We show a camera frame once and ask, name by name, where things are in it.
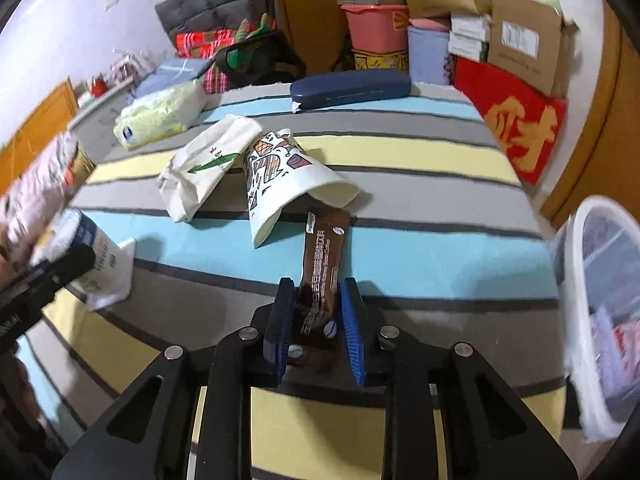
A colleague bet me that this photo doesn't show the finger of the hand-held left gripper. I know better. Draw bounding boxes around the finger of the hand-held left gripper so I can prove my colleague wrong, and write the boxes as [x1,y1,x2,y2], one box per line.
[15,245,97,311]

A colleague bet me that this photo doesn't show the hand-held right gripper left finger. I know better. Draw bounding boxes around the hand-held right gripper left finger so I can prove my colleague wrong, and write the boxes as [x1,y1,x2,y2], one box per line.
[52,277,297,480]

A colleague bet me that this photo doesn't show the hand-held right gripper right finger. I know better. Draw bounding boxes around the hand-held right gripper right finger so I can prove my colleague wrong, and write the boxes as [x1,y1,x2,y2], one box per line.
[339,277,587,480]

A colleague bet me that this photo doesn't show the brown snack wrapper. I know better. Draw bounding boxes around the brown snack wrapper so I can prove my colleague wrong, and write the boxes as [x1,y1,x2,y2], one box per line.
[287,208,353,361]

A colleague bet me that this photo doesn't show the white trash bin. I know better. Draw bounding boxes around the white trash bin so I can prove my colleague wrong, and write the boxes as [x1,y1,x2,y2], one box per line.
[550,195,640,443]

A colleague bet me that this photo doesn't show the floral cloth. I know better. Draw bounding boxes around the floral cloth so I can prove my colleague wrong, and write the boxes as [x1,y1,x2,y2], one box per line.
[0,132,82,271]

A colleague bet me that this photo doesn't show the striped table cover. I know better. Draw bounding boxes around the striped table cover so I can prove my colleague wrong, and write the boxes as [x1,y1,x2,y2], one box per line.
[15,82,571,480]

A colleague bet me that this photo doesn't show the patterned paper cup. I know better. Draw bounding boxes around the patterned paper cup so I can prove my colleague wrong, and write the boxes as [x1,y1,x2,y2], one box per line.
[243,130,361,250]

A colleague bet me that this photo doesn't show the wooden headboard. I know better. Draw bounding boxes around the wooden headboard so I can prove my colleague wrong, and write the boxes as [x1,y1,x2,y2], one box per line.
[0,80,81,196]

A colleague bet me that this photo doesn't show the grey drawer cabinet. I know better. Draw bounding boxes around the grey drawer cabinet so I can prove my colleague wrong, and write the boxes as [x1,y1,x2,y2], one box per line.
[67,72,138,161]

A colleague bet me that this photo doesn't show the crumpled white paper bag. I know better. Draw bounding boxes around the crumpled white paper bag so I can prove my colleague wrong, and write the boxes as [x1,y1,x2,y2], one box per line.
[158,114,263,224]

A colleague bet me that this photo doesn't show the yellow tissue pack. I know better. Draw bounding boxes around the yellow tissue pack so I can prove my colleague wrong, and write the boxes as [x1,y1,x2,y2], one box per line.
[113,81,208,150]

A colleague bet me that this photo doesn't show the folded blue sheet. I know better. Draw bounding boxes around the folded blue sheet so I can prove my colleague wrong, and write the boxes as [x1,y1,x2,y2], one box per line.
[134,57,213,99]

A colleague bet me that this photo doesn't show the navy glasses case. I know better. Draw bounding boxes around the navy glasses case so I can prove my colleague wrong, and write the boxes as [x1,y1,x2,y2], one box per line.
[290,69,412,112]

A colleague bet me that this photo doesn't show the red gift box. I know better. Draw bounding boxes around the red gift box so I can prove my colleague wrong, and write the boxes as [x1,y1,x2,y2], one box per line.
[452,57,570,186]

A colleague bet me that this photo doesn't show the red plaid cloth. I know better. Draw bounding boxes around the red plaid cloth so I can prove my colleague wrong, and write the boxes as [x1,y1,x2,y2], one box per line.
[175,17,278,94]

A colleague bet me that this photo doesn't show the yellow patterned box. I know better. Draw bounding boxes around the yellow patterned box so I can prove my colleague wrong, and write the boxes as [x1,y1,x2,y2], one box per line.
[351,49,410,75]

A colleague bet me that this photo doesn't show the lavender storage bin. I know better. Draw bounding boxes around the lavender storage bin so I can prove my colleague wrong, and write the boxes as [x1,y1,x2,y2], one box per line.
[407,16,454,86]

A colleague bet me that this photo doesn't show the pink plastic tub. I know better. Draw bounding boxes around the pink plastic tub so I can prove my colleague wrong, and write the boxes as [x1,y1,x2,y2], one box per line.
[340,4,411,55]

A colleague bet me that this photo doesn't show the small white box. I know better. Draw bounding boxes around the small white box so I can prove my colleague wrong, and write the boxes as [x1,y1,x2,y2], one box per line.
[450,12,493,36]
[448,32,489,62]

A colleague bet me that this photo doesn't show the wooden door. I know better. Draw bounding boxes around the wooden door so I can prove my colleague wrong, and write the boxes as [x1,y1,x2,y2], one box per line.
[542,0,640,231]

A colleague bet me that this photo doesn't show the wooden wardrobe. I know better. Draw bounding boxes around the wooden wardrobe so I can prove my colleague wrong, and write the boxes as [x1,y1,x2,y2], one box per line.
[212,0,391,78]

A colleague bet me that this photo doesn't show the cardboard box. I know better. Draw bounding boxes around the cardboard box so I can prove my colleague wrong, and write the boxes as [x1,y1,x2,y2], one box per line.
[487,0,581,96]

